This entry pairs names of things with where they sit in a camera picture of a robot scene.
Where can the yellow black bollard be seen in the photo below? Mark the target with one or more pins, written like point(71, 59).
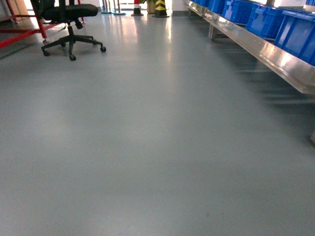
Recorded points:
point(160, 9)

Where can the red white traffic cone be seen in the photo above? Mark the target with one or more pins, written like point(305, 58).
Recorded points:
point(136, 8)

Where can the blue plastic crate right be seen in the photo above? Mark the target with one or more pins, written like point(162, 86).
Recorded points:
point(265, 21)

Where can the blue plastic crate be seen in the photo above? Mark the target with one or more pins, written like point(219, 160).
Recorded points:
point(265, 21)
point(297, 35)

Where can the black office chair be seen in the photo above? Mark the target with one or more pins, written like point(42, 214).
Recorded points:
point(66, 13)

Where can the blue plastic crate left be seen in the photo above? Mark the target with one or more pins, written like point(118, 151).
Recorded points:
point(297, 35)

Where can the red metal table frame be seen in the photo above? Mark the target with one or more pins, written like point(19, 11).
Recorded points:
point(19, 34)

